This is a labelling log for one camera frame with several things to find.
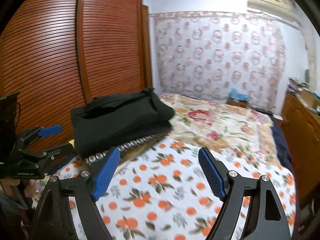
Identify cardboard box with blue cloth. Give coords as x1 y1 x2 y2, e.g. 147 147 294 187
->
227 88 249 108

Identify person's left hand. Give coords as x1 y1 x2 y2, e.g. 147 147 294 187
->
1 177 36 198

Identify floral cream blanket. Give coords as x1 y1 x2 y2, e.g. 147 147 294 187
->
159 94 281 166

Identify beige window drape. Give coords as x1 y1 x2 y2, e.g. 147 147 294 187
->
297 8 317 92

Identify open cardboard box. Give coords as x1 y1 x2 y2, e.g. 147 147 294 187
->
298 89 319 109

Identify navy blue bed sheet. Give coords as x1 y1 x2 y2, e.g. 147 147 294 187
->
270 116 293 173

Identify orange print white sheet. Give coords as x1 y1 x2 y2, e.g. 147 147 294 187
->
96 139 296 239

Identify stack of papers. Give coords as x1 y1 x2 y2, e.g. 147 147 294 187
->
287 77 309 95

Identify patterned lace curtain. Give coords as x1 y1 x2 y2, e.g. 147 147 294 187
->
152 11 286 111

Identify wooden louvered wardrobe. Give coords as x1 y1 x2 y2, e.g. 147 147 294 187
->
1 0 152 153

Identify black small garment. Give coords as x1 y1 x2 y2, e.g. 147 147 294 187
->
71 88 175 158

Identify long wooden sideboard cabinet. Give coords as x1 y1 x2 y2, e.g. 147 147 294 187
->
281 93 319 202

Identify wall air conditioner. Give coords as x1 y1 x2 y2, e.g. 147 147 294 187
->
247 0 297 22

